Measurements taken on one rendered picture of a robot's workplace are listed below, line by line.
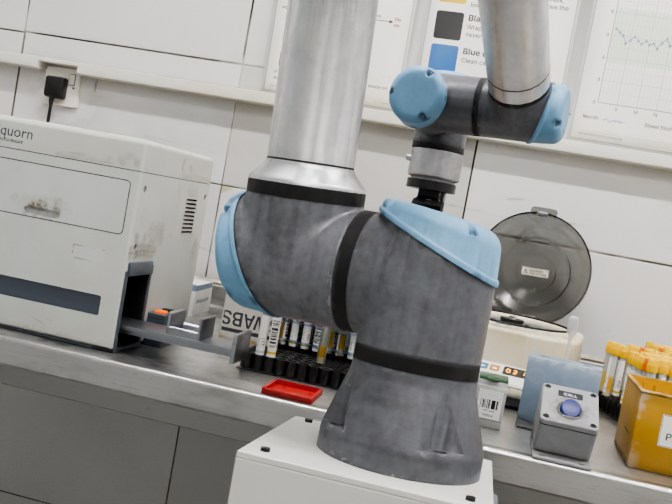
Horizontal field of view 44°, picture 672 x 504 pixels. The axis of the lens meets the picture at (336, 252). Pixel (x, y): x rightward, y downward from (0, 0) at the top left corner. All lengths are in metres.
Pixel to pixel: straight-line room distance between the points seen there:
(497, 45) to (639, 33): 0.82
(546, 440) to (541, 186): 0.75
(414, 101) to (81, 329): 0.55
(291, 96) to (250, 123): 1.02
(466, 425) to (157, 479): 1.27
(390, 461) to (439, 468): 0.04
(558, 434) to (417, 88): 0.46
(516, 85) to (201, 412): 0.58
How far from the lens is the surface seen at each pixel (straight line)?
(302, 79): 0.77
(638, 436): 1.12
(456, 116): 1.06
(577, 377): 1.20
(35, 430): 2.03
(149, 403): 1.17
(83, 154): 1.21
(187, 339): 1.16
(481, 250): 0.72
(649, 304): 1.73
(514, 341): 1.34
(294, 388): 1.14
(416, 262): 0.71
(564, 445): 1.07
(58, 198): 1.22
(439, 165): 1.16
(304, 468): 0.68
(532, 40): 0.95
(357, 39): 0.78
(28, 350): 1.21
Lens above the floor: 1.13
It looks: 3 degrees down
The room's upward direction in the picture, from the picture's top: 10 degrees clockwise
